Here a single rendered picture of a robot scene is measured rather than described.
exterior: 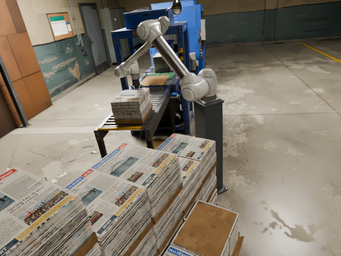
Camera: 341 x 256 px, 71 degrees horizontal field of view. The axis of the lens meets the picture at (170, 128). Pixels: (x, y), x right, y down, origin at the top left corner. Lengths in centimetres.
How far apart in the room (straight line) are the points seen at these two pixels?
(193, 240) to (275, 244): 97
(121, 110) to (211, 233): 136
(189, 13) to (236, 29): 540
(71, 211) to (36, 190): 15
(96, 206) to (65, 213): 30
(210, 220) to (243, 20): 970
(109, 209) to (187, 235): 60
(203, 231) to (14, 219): 101
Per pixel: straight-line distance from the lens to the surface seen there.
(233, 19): 1070
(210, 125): 215
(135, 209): 107
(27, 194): 90
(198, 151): 172
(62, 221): 80
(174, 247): 146
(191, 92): 182
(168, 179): 123
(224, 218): 158
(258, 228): 235
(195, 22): 554
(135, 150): 137
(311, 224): 250
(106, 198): 110
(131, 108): 226
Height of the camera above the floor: 177
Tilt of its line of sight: 27 degrees down
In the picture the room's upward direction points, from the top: 6 degrees counter-clockwise
